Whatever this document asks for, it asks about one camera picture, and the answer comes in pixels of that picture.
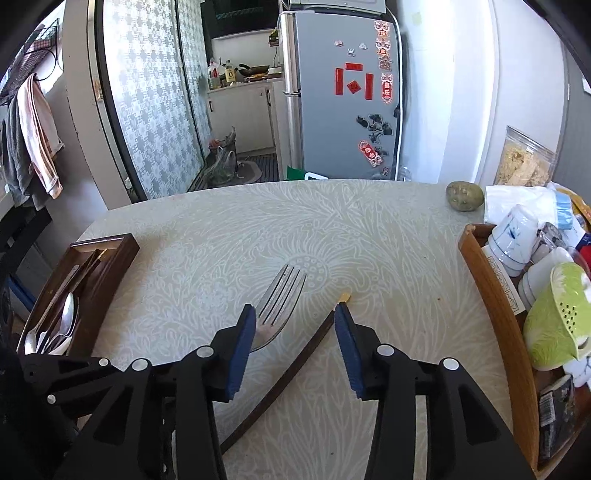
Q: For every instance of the blue and white packet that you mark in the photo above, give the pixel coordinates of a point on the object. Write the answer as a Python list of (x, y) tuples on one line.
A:
[(568, 217)]

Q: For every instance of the dark wooden chopstick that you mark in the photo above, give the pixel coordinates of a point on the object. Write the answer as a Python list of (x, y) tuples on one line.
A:
[(286, 374), (87, 272)]

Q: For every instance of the white printed box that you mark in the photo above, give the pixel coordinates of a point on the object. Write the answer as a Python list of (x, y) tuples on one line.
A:
[(503, 281)]

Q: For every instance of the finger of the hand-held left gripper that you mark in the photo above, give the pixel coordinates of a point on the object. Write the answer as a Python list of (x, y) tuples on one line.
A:
[(69, 378)]

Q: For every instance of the grey towel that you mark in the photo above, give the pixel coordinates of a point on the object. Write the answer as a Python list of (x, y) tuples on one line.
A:
[(14, 161)]

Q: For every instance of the green flat item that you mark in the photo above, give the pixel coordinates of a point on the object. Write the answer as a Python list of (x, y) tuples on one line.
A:
[(295, 174)]

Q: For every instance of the white cup with blue print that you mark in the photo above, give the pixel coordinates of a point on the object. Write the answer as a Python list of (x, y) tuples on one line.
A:
[(512, 235)]

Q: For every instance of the dark door mat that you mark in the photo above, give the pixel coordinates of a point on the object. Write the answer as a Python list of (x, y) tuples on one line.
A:
[(258, 170)]

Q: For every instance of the clear bag of dried food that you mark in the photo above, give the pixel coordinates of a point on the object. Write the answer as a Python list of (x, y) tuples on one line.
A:
[(521, 161)]

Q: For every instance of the clear water bottle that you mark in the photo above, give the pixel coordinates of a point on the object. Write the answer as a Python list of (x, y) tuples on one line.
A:
[(404, 174)]

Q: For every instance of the white plastic bag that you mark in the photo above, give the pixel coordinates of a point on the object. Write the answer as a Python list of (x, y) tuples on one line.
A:
[(512, 203)]

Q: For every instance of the blue flat object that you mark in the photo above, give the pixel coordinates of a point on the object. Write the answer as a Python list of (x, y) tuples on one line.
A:
[(21, 290)]

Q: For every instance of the stack of white bowls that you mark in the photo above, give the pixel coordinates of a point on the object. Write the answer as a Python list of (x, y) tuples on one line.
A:
[(540, 277)]

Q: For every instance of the green colander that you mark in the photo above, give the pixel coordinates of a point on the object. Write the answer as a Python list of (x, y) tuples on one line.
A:
[(549, 332)]

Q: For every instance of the grey refrigerator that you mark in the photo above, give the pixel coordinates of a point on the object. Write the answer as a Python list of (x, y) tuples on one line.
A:
[(318, 92)]

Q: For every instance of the floral patterned tablecloth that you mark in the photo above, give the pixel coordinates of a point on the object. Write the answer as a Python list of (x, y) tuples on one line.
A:
[(207, 230)]

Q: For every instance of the dark wooden utensil tray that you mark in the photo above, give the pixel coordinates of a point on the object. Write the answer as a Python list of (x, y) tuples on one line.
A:
[(113, 263)]

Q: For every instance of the plastic bag of vegetables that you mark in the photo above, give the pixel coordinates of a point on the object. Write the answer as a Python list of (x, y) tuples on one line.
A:
[(221, 159)]

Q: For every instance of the light wooden tray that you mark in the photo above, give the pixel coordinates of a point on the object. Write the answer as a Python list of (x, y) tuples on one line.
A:
[(489, 300)]

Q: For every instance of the metal spoon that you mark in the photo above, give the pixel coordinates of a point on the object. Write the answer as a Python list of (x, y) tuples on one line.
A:
[(68, 314)]

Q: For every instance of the white kitchen counter cabinet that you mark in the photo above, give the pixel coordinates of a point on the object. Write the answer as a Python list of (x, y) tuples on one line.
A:
[(240, 115)]

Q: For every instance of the black packet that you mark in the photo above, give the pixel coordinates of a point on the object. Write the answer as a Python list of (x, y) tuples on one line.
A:
[(556, 415)]

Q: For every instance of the black cabinet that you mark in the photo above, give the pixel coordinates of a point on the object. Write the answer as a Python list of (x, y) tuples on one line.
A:
[(18, 235)]

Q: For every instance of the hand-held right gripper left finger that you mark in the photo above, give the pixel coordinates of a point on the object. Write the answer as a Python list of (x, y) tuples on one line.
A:
[(240, 355)]

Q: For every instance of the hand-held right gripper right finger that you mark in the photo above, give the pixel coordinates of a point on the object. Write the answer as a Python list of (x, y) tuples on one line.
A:
[(346, 350)]

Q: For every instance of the clear glass cup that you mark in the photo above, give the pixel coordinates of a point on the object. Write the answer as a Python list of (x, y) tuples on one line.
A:
[(549, 235)]

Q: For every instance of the black frying pan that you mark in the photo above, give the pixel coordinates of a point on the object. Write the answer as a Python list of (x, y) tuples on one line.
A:
[(253, 70)]

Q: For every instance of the group of fridge magnets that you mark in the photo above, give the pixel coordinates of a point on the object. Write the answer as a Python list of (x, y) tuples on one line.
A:
[(355, 85)]

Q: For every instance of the pink striped towel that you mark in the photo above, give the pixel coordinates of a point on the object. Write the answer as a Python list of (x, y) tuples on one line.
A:
[(39, 138)]

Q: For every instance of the group of kitchen bottles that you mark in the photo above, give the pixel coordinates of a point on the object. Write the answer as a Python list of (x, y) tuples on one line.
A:
[(219, 74)]

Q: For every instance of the potato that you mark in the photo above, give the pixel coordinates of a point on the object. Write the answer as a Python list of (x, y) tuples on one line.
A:
[(464, 196)]

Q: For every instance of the metal fork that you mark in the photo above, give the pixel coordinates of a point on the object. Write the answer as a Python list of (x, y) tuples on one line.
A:
[(281, 295)]

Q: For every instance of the patterned glass sliding door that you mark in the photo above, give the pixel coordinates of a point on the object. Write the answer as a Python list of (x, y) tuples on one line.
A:
[(147, 92)]

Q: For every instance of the red item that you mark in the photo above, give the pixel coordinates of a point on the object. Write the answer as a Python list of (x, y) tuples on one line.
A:
[(585, 257)]

